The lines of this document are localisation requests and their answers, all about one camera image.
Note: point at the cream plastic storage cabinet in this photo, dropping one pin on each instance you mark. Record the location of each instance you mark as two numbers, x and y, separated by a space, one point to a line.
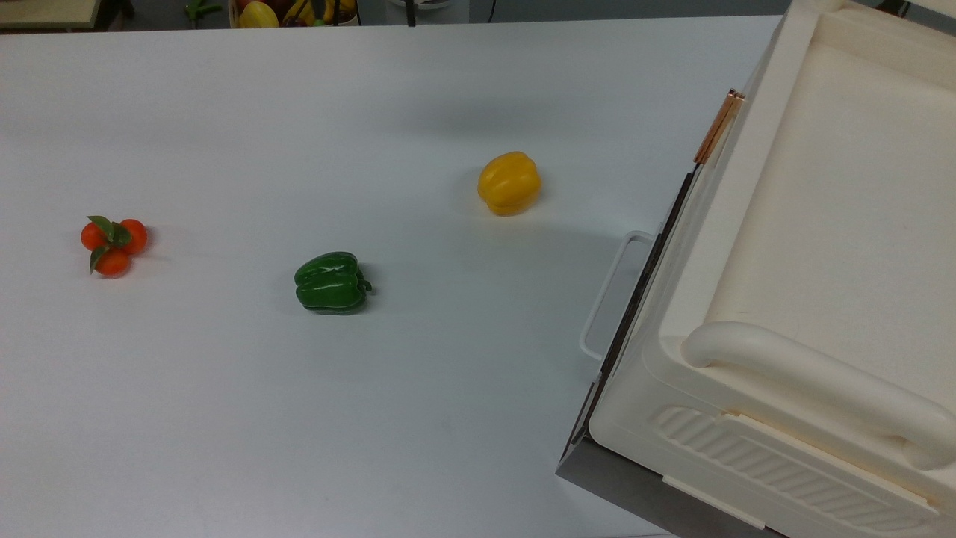
821 187

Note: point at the yellow bell pepper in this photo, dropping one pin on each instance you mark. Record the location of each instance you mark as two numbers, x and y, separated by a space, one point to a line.
509 183

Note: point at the green bell pepper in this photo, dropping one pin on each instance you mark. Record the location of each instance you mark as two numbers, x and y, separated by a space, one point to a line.
332 282

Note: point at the basket of toy fruit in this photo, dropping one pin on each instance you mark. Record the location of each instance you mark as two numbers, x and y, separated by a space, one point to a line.
291 11

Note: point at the red orange tomato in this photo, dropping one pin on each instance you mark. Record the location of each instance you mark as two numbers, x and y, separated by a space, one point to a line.
112 261

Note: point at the green toy vegetable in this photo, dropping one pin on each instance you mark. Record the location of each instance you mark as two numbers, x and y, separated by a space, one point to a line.
200 9

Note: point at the wooden side table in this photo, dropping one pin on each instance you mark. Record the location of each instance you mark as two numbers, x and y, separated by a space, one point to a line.
45 11

